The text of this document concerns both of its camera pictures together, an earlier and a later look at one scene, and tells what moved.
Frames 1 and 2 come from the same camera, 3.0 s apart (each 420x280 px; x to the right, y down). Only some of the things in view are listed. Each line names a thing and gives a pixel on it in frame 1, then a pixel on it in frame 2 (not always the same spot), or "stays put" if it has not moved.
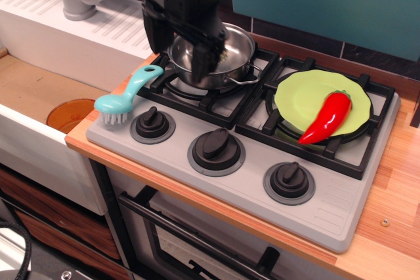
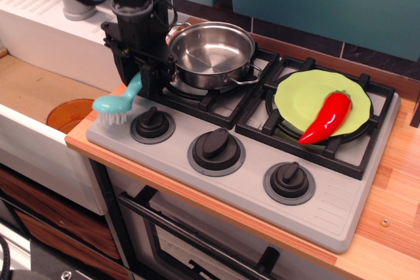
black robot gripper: x=189 y=2 to x=146 y=36
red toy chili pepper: x=335 y=112 stays put
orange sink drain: x=67 y=114 stays put
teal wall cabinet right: x=376 y=6 stays put
